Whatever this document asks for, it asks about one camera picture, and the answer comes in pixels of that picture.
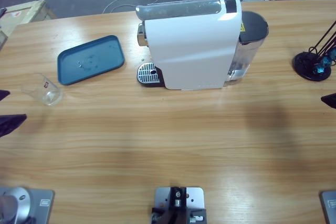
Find clear glass cup red logo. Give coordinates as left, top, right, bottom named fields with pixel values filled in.
left=20, top=73, right=64, bottom=106

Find white capsule coffee machine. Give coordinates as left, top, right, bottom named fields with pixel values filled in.
left=135, top=0, right=243, bottom=91

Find black capsule holder thin rods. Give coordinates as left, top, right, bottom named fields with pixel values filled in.
left=292, top=20, right=336, bottom=81

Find light wooden crate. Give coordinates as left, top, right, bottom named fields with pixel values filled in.
left=0, top=0, right=57, bottom=51

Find blue rectangular plastic tray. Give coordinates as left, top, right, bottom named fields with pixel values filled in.
left=57, top=35, right=125, bottom=86

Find clear water tank black lid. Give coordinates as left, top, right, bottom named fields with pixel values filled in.
left=237, top=10, right=270, bottom=86

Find black drip tray metal grate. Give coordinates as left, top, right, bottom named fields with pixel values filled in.
left=136, top=61, right=165, bottom=89

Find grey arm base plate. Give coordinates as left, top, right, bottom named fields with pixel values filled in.
left=0, top=186, right=56, bottom=224
left=319, top=190, right=336, bottom=224

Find grey mount plate dark post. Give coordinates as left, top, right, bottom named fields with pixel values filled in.
left=151, top=186, right=208, bottom=224

